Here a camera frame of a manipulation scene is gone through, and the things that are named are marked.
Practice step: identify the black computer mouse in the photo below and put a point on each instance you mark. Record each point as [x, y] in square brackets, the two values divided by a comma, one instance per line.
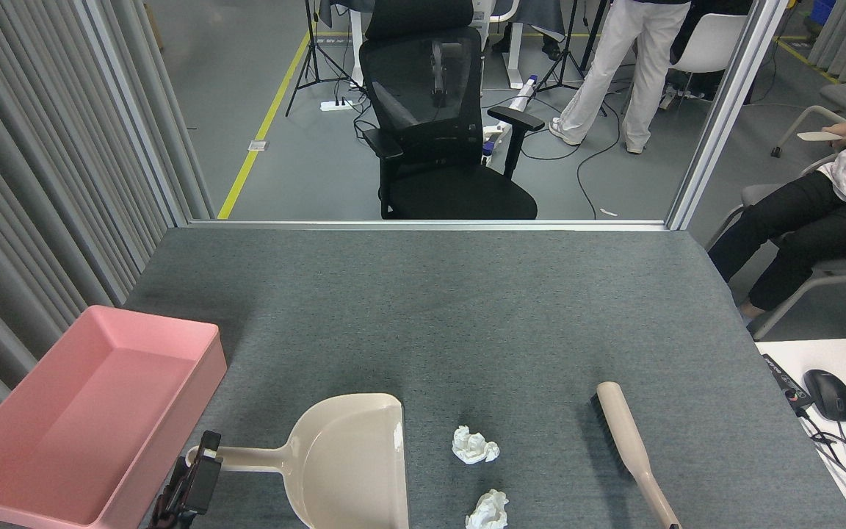
[828, 395]

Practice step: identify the white desk with cloth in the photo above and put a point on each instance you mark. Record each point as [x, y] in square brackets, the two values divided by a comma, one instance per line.
[515, 51]

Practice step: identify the black tripod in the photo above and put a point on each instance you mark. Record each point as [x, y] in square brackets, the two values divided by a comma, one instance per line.
[312, 37]
[565, 59]

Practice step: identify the beige plastic dustpan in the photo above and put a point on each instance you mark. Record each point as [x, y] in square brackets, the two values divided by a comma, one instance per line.
[342, 463]

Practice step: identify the beige hand brush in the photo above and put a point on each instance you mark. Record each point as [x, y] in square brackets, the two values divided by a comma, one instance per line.
[625, 426]

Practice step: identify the black box with red button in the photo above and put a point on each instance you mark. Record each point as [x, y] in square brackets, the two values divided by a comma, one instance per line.
[786, 382]

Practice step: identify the white power strip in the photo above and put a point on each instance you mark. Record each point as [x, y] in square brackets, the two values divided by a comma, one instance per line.
[336, 106]

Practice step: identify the white paper ball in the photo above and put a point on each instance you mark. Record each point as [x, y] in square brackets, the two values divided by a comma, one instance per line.
[489, 510]
[471, 446]

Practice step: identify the white purple handheld vacuum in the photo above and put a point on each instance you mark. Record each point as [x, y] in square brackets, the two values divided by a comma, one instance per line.
[524, 92]

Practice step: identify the white plastic chair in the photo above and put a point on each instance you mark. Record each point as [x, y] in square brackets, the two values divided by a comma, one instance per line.
[717, 40]

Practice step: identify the metal floor outlet plate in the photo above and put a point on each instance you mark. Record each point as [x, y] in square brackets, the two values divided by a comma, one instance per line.
[258, 145]

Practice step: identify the silver aluminium post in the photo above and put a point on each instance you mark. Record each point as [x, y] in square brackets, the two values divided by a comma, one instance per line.
[136, 110]
[724, 110]

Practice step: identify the blue crate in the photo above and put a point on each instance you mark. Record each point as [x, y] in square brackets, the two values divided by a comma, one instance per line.
[823, 11]

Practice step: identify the person's right hand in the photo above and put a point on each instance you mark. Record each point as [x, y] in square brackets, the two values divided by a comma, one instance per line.
[843, 130]

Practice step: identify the black mesh office chair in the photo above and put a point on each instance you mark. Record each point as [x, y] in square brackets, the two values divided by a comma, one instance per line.
[423, 95]

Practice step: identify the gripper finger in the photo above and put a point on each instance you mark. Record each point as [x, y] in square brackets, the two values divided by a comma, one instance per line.
[211, 444]
[203, 485]

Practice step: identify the pink plastic bin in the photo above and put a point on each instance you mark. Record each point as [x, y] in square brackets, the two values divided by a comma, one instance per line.
[63, 411]

